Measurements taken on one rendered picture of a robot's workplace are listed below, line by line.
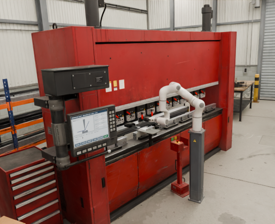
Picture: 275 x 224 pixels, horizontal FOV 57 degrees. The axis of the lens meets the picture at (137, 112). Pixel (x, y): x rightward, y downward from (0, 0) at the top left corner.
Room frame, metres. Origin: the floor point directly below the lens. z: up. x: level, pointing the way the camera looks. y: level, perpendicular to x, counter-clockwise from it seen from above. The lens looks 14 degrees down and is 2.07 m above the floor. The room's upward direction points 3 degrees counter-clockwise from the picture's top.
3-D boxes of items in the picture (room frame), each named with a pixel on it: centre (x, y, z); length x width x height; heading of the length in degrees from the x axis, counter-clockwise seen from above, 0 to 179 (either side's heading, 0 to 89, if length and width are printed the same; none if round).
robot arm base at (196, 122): (3.16, -0.76, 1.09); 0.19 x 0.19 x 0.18
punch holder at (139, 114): (3.35, -0.03, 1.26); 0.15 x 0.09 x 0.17; 135
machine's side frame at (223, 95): (5.11, -1.52, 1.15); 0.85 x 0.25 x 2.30; 45
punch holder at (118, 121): (3.07, 0.25, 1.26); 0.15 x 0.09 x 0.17; 135
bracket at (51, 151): (2.25, 0.68, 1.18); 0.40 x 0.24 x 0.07; 135
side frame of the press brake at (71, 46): (2.80, 0.77, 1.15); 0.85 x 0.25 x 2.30; 45
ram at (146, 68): (3.83, -0.50, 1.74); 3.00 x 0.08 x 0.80; 135
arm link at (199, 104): (3.13, -0.77, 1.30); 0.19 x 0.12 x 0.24; 13
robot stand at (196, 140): (3.16, -0.76, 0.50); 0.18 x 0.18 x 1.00; 57
